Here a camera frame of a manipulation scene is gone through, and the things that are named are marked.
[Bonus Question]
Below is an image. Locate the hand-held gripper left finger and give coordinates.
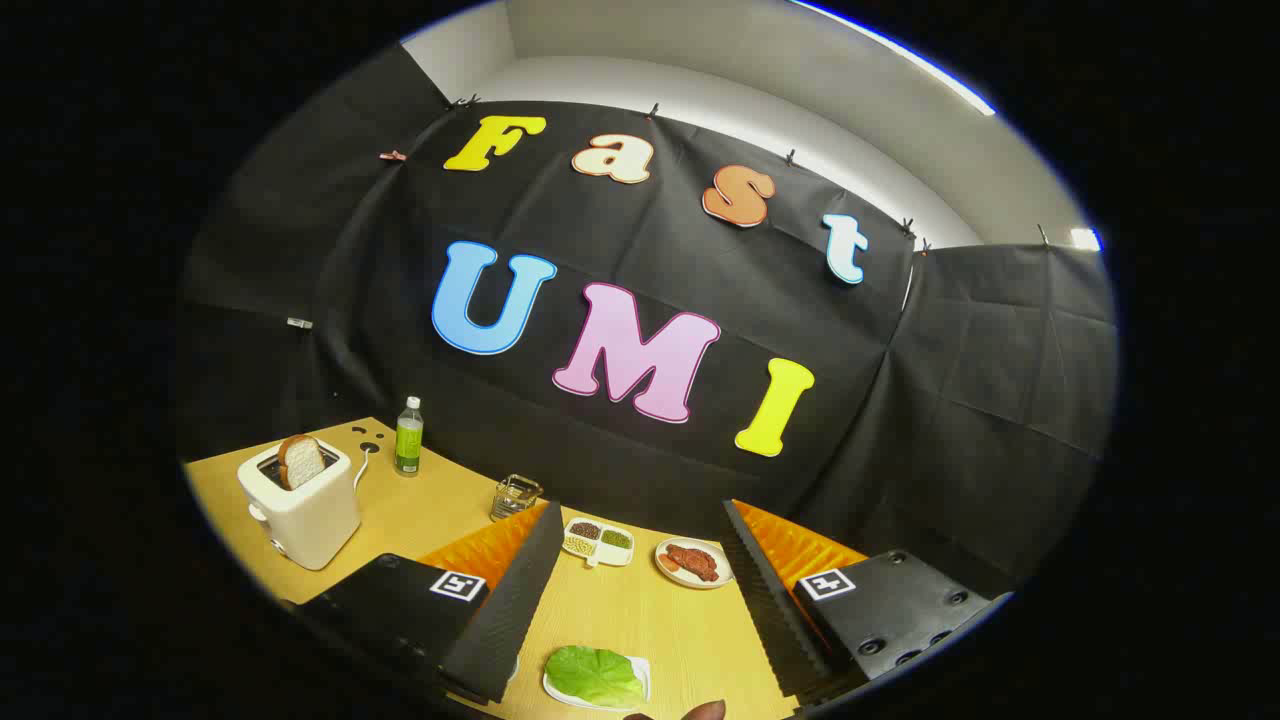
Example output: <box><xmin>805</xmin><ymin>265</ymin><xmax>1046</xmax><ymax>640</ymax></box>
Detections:
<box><xmin>290</xmin><ymin>500</ymin><xmax>566</xmax><ymax>706</ymax></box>

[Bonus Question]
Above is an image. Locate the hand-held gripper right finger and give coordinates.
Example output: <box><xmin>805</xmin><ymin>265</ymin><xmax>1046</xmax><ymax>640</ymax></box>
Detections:
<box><xmin>722</xmin><ymin>498</ymin><xmax>1011</xmax><ymax>706</ymax></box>

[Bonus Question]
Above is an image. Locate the green lettuce leaf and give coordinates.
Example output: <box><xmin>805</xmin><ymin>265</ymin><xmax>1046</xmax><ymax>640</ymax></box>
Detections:
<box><xmin>545</xmin><ymin>645</ymin><xmax>646</xmax><ymax>709</ymax></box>

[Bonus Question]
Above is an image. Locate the brown crust bread slice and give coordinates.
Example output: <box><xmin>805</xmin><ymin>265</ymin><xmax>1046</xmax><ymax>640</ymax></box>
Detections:
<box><xmin>277</xmin><ymin>434</ymin><xmax>327</xmax><ymax>491</ymax></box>

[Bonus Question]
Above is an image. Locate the red meat piece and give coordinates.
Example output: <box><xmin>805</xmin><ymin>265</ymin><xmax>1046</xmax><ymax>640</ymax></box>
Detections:
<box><xmin>664</xmin><ymin>543</ymin><xmax>721</xmax><ymax>583</ymax></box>

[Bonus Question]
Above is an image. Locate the round white meat plate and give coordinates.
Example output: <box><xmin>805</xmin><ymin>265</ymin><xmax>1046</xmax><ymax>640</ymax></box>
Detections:
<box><xmin>654</xmin><ymin>537</ymin><xmax>736</xmax><ymax>590</ymax></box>

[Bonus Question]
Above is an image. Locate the white divided bean dish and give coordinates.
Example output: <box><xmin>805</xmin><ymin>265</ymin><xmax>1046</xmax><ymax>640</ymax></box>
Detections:
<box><xmin>562</xmin><ymin>516</ymin><xmax>636</xmax><ymax>569</ymax></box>

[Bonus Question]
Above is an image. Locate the white square plate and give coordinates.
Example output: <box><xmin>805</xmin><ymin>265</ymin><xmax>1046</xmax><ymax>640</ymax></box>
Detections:
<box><xmin>541</xmin><ymin>655</ymin><xmax>653</xmax><ymax>713</ymax></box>

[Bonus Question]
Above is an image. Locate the green label plastic bottle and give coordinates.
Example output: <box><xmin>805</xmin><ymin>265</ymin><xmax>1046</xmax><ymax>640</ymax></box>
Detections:
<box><xmin>394</xmin><ymin>396</ymin><xmax>426</xmax><ymax>478</ymax></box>

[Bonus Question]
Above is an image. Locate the white toaster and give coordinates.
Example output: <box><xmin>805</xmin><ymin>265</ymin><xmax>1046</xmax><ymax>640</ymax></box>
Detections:
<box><xmin>237</xmin><ymin>437</ymin><xmax>363</xmax><ymax>572</ymax></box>

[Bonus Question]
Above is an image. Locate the black backdrop cloth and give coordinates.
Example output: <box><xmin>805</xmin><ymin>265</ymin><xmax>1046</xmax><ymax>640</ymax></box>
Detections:
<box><xmin>175</xmin><ymin>45</ymin><xmax>1119</xmax><ymax>601</ymax></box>

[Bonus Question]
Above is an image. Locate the metal wire utensil holder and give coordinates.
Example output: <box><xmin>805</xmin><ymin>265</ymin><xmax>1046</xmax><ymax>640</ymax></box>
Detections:
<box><xmin>489</xmin><ymin>474</ymin><xmax>544</xmax><ymax>523</ymax></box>

